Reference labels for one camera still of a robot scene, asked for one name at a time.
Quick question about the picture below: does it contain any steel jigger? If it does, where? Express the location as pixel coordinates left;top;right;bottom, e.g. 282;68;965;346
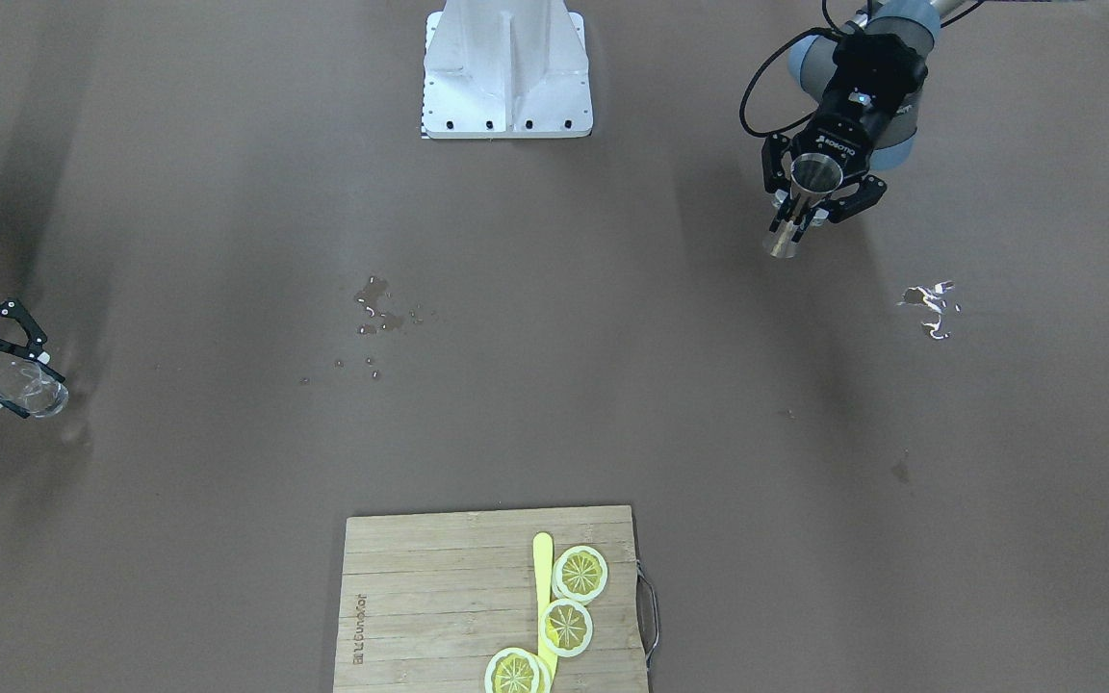
764;153;844;259

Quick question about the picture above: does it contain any yellow plastic knife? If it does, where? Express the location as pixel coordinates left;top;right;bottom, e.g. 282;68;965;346
531;531;558;692

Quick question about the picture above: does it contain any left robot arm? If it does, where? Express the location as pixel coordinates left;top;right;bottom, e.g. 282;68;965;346
743;1;971;243

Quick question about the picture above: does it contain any middle lemon slice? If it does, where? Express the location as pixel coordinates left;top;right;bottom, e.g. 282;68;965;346
537;598;596;658

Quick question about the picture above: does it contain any lemon slice at edge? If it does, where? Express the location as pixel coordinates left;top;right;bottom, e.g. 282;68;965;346
481;648;552;693

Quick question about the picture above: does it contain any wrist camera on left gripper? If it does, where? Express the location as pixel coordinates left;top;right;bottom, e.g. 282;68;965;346
823;34;929;118

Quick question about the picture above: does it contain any bamboo cutting board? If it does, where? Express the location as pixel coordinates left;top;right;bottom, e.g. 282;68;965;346
330;505;651;692

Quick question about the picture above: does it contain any clear glass beaker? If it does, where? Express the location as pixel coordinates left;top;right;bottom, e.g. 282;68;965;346
0;351;69;418

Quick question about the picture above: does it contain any white column mount base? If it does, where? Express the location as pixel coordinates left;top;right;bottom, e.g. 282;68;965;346
420;1;594;140

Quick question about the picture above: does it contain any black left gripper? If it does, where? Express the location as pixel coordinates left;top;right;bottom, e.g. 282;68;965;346
761;115;888;225

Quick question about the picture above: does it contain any lemon slice near handle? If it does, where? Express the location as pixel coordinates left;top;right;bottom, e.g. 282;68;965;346
552;546;610;604

